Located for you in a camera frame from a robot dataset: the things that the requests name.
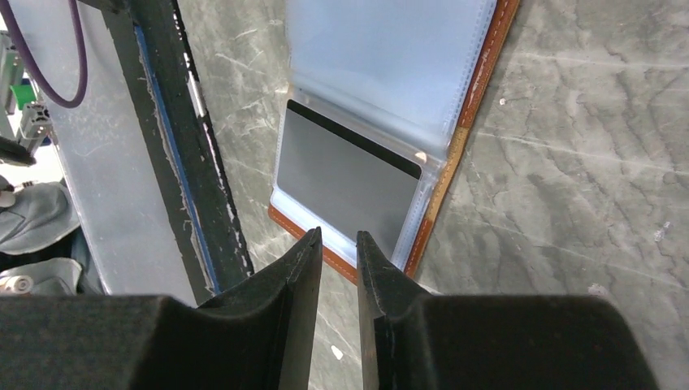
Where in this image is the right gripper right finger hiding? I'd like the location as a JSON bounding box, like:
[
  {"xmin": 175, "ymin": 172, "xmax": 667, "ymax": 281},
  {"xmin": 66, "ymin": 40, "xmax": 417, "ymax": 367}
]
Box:
[{"xmin": 357, "ymin": 231, "xmax": 657, "ymax": 389}]

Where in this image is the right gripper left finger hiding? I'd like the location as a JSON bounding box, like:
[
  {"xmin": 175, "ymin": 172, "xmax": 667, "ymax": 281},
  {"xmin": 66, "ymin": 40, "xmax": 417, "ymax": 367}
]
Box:
[{"xmin": 1, "ymin": 228, "xmax": 323, "ymax": 389}]

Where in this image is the grey card magnetic stripe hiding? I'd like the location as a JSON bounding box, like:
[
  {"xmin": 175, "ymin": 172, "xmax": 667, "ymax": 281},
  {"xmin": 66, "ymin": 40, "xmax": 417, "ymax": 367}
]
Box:
[{"xmin": 271, "ymin": 99, "xmax": 422, "ymax": 264}]

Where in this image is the brown leather card holder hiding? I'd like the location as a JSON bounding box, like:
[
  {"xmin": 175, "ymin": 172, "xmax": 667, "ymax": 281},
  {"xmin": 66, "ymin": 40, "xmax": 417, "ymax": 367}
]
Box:
[{"xmin": 268, "ymin": 1, "xmax": 519, "ymax": 281}]

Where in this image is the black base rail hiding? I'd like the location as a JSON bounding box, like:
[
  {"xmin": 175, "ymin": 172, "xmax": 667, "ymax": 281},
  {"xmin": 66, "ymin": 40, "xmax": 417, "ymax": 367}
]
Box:
[{"xmin": 93, "ymin": 1, "xmax": 254, "ymax": 302}]

